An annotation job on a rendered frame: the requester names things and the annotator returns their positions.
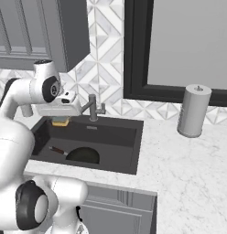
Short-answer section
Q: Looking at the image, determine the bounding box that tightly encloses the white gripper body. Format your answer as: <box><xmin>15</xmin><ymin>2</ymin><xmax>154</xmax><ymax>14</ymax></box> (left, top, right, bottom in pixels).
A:
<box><xmin>37</xmin><ymin>97</ymin><xmax>82</xmax><ymax>118</ymax></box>

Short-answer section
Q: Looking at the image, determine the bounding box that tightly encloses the yellow and green sponge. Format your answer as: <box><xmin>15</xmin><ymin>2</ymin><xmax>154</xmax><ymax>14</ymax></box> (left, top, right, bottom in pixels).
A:
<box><xmin>51</xmin><ymin>115</ymin><xmax>70</xmax><ymax>127</ymax></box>

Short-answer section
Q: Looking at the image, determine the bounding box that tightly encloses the dark grey sink basin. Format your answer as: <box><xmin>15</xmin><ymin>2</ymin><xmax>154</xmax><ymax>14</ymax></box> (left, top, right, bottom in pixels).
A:
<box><xmin>28</xmin><ymin>114</ymin><xmax>145</xmax><ymax>176</ymax></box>

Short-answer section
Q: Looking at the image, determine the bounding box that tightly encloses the grey metal tap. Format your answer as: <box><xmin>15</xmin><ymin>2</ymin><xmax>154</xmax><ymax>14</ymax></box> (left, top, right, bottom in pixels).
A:
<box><xmin>80</xmin><ymin>93</ymin><xmax>107</xmax><ymax>122</ymax></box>

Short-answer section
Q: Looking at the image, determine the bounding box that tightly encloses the grey base cupboard door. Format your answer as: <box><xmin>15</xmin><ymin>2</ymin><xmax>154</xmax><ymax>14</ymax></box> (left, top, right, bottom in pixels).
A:
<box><xmin>76</xmin><ymin>185</ymin><xmax>158</xmax><ymax>234</ymax></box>

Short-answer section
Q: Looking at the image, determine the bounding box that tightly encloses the black framed window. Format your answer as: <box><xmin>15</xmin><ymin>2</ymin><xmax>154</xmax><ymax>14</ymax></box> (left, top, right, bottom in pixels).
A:
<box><xmin>123</xmin><ymin>0</ymin><xmax>227</xmax><ymax>108</ymax></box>

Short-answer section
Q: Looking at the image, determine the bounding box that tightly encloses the grey paper towel roll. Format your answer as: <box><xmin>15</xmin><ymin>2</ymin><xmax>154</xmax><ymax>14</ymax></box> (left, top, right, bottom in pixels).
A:
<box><xmin>177</xmin><ymin>84</ymin><xmax>212</xmax><ymax>139</ymax></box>

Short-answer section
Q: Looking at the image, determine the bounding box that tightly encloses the dark pan with brown handle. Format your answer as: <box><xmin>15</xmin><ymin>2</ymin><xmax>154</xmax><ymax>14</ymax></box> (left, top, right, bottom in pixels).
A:
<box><xmin>49</xmin><ymin>145</ymin><xmax>101</xmax><ymax>165</ymax></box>

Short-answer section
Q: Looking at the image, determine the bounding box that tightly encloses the grey wall cupboard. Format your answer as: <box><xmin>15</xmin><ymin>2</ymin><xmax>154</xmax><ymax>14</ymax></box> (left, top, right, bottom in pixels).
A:
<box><xmin>0</xmin><ymin>0</ymin><xmax>91</xmax><ymax>73</ymax></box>

